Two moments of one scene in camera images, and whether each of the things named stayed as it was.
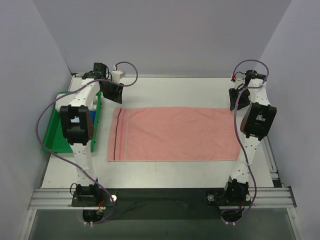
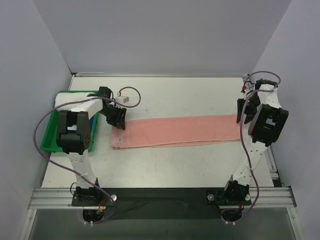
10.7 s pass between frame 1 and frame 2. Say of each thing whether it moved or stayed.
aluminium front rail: stayed
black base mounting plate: stayed
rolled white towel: stayed
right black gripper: moved
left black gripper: moved
